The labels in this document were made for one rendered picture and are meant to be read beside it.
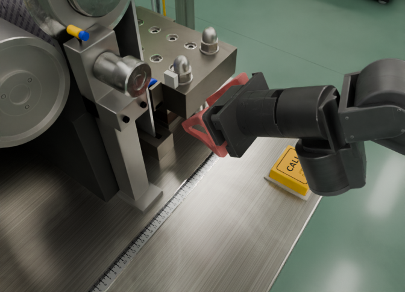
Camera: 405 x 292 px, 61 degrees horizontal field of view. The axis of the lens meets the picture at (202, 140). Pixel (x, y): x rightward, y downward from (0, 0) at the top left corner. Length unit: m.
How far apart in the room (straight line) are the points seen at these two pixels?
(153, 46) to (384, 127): 0.45
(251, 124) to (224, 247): 0.23
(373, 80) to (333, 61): 2.13
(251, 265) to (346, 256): 1.10
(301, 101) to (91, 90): 0.23
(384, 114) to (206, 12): 2.55
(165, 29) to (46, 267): 0.47
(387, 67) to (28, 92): 0.36
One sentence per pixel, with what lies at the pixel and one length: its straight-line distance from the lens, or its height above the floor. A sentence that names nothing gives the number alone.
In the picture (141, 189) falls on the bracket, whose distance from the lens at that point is 0.59.
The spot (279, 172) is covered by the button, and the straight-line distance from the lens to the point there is 0.61.
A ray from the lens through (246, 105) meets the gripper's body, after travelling 0.41.
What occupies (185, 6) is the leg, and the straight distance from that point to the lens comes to 1.45.
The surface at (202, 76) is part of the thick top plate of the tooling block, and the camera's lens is 0.60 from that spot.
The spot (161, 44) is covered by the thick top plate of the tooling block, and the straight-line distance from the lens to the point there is 0.68.
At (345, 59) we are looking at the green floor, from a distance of 2.53.
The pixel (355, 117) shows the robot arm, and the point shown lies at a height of 1.19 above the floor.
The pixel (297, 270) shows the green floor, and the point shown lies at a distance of 1.55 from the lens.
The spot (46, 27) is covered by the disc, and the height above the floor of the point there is 1.22.
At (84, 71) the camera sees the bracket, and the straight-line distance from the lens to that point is 0.39.
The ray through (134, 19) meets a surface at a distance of 0.49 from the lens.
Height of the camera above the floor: 1.41
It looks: 50 degrees down
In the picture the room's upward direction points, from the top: straight up
